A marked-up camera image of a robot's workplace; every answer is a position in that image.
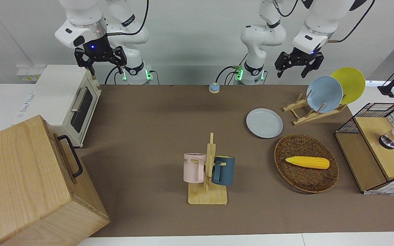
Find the light blue plate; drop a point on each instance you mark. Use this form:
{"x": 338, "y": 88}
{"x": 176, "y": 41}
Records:
{"x": 325, "y": 94}

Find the yellow corn cob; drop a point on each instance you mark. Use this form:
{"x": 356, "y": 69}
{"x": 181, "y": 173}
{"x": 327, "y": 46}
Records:
{"x": 308, "y": 162}

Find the dark blue mug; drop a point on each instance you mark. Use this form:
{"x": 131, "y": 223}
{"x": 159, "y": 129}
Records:
{"x": 226, "y": 171}

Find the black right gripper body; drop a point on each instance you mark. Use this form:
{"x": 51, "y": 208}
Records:
{"x": 97, "y": 48}

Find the wooden dish rack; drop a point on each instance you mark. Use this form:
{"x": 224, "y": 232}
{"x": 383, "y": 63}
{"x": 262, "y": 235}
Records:
{"x": 306, "y": 116}

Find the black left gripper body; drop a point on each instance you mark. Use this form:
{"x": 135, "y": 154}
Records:
{"x": 301, "y": 57}

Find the pink mug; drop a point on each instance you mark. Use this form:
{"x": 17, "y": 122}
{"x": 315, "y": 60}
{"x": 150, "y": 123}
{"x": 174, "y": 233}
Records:
{"x": 192, "y": 167}

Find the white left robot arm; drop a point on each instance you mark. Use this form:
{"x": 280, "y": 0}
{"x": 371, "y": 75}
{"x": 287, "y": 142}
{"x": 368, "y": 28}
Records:
{"x": 262, "y": 34}

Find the white toaster oven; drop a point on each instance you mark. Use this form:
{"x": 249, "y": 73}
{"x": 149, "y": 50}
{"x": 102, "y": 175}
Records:
{"x": 60, "y": 99}

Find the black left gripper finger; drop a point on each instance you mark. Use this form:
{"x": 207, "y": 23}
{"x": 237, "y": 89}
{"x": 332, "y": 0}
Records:
{"x": 281, "y": 61}
{"x": 315, "y": 63}

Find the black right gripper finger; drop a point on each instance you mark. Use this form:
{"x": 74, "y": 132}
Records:
{"x": 82, "y": 56}
{"x": 121, "y": 56}

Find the wooden mug rack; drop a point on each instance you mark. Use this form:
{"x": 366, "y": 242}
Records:
{"x": 209, "y": 194}

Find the white wall socket box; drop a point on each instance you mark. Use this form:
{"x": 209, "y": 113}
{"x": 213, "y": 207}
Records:
{"x": 29, "y": 73}

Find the brown wicker basket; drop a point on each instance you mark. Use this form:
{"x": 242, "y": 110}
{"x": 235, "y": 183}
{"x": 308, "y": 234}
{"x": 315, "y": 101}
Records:
{"x": 303, "y": 177}

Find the yellow plate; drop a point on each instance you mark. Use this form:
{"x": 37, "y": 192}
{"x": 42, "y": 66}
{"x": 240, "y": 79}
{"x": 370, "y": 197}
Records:
{"x": 352, "y": 83}

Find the brown table mat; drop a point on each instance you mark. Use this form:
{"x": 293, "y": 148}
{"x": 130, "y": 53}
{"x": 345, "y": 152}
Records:
{"x": 149, "y": 136}

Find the gray plate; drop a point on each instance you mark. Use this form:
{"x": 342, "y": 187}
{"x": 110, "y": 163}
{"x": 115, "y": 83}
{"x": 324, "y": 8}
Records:
{"x": 264, "y": 123}

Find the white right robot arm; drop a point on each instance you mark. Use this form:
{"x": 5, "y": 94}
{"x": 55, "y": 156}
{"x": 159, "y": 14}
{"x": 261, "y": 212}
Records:
{"x": 84, "y": 15}

